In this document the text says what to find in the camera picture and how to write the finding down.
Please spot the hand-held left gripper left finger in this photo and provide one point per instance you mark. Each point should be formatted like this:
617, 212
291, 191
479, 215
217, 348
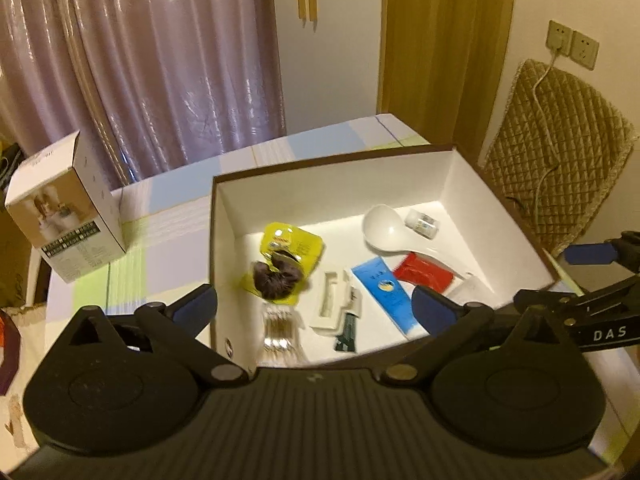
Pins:
195, 310

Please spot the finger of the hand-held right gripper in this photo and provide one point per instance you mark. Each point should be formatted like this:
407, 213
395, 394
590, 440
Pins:
555, 299
590, 254

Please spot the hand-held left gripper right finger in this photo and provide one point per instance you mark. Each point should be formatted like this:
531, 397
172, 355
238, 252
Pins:
435, 310

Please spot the red snack packet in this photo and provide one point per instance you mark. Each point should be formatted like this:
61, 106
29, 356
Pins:
425, 272

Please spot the small white bottle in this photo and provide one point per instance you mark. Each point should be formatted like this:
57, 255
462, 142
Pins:
385, 290
422, 222

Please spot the dark brown hair scrunchie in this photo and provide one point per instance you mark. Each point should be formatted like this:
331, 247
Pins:
272, 280

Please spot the cotton swab packet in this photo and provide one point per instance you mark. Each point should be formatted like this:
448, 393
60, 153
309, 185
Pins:
280, 330

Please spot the white plastic rice spoon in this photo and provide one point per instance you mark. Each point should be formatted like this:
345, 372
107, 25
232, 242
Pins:
385, 225

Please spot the white plastic clip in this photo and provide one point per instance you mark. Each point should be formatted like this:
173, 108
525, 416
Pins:
330, 300

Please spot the yellow snack packet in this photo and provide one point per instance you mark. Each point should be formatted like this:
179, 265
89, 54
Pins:
300, 245

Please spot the brown box white inside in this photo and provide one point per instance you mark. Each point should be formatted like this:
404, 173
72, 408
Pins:
450, 180

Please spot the quilted tan chair cover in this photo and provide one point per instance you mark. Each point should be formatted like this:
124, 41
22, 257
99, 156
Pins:
575, 135

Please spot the white carton with photo print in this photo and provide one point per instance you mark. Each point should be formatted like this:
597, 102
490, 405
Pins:
65, 220

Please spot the wooden door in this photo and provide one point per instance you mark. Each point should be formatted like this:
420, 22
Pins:
440, 60

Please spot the mauve shiny curtain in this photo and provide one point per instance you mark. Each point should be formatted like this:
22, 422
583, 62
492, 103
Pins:
175, 60

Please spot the beige wall socket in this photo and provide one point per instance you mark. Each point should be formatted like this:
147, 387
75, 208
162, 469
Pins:
584, 51
560, 37

